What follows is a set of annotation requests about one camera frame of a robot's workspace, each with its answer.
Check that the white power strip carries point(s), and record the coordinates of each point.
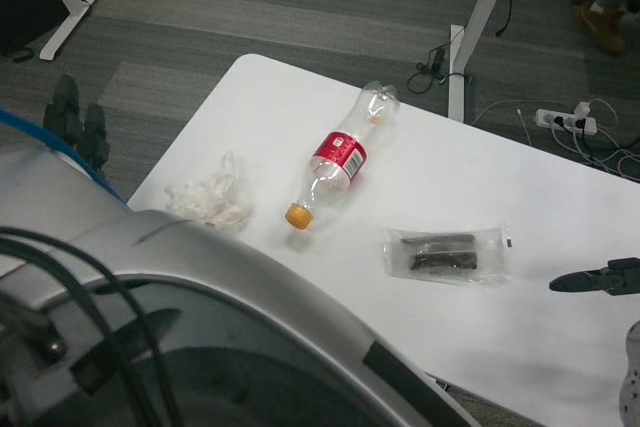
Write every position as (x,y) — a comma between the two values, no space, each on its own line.
(545,118)

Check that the clear packet with black items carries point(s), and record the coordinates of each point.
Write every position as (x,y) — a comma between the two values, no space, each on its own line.
(440,257)

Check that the clear plastic wrap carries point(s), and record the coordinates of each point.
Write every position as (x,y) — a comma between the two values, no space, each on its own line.
(210,202)

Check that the white charger plug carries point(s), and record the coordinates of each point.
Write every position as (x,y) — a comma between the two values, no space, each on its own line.
(581,108)

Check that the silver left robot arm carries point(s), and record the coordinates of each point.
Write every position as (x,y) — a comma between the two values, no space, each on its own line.
(45,187)

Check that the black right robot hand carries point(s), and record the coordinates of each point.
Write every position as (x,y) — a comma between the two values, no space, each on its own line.
(615,277)

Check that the clear red-label plastic bottle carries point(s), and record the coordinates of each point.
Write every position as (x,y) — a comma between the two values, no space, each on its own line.
(340,152)

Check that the large black case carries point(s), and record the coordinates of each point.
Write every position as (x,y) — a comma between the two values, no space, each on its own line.
(25,7)

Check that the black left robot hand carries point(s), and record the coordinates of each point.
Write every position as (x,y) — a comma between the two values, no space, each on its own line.
(65,117)

